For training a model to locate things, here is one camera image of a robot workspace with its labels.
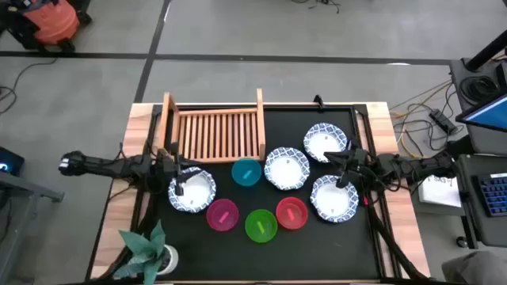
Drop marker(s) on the black clamp mount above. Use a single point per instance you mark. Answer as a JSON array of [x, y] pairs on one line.
[[318, 101]]

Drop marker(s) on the black keyboard with blue keys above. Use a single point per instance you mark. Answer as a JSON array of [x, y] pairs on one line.
[[495, 194]]

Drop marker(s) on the teal plastic bowl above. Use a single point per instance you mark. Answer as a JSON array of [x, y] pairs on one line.
[[241, 168]]

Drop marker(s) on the orange shop vacuum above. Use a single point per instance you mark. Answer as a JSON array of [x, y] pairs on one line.
[[51, 21]]

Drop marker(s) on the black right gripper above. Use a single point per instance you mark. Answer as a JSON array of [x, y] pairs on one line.
[[361, 164]]

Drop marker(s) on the black table mat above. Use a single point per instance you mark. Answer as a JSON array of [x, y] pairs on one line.
[[317, 253]]

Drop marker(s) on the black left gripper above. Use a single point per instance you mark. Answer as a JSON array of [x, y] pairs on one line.
[[168, 164]]

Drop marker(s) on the black power strip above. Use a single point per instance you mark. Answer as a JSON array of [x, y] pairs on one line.
[[443, 120]]

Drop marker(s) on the white paper sheet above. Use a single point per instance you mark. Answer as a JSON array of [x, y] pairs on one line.
[[439, 194]]

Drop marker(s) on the black device with blue light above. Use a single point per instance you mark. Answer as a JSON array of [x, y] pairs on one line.
[[12, 166]]

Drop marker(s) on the green artificial plant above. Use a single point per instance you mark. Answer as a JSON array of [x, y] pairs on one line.
[[142, 249]]

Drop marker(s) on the white plant pot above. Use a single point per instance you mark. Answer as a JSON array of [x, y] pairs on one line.
[[171, 261]]

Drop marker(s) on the red plastic bowl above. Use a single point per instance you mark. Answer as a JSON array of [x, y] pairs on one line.
[[285, 206]]

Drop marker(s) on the wooden slatted shelf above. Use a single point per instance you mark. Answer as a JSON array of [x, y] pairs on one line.
[[218, 134]]

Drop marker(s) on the green plastic bowl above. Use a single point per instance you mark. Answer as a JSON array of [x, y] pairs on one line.
[[253, 219]]

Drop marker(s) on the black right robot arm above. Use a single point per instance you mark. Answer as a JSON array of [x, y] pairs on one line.
[[428, 164]]

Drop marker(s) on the black equipment cart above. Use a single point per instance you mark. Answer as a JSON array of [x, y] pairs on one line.
[[487, 233]]

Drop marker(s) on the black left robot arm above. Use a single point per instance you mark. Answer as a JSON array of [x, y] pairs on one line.
[[103, 162]]

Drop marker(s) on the monitor with blue screen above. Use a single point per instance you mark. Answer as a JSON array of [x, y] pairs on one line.
[[489, 115]]

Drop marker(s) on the grey metal stand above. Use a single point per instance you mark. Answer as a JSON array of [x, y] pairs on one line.
[[24, 186]]

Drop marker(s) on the grey padded chair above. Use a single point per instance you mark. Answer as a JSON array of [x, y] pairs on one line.
[[475, 269]]

